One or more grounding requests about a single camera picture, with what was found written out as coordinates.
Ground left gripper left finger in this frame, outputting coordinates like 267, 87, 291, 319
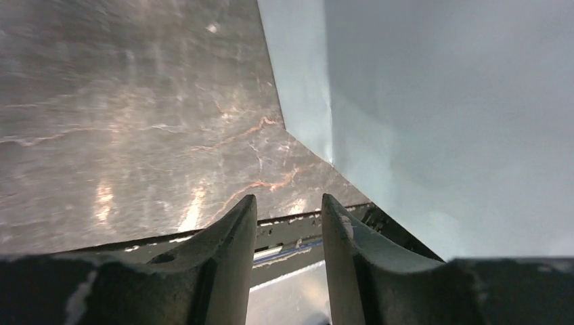
1, 194, 257, 324

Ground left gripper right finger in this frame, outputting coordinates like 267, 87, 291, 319
321, 194, 573, 324

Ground light blue paper bag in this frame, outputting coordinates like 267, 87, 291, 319
259, 1, 573, 259

